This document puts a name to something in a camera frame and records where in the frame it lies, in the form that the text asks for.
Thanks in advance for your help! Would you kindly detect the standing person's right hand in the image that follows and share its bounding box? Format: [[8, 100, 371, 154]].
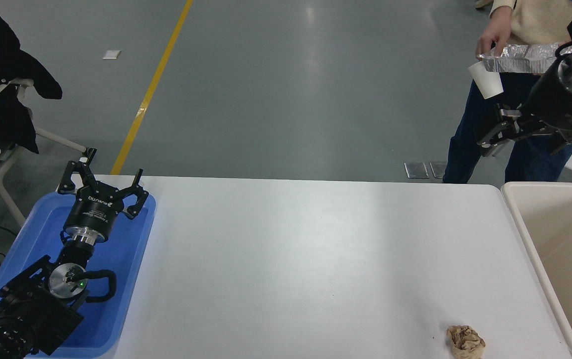
[[476, 7, 512, 57]]

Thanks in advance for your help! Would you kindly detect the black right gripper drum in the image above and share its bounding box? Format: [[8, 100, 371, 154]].
[[520, 61, 572, 133]]

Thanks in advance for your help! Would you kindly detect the blue plastic tray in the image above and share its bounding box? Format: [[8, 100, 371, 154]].
[[0, 192, 157, 359]]

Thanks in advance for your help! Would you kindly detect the white chair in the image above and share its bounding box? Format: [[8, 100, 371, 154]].
[[0, 77, 90, 229]]

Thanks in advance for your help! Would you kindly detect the standing person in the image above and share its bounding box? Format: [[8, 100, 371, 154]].
[[442, 0, 572, 184]]

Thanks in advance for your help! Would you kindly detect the large pale plastic bin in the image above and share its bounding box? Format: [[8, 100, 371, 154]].
[[500, 181, 572, 359]]

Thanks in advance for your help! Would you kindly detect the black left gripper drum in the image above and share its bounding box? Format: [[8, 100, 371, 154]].
[[63, 183, 127, 238]]

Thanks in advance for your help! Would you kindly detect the silver foil tray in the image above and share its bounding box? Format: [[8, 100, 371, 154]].
[[478, 42, 572, 74]]

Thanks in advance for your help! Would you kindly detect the white paper cup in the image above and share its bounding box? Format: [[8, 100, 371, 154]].
[[468, 60, 504, 100]]

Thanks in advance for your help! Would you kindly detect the tan paper ball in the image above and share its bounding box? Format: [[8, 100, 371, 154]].
[[446, 325, 486, 359]]

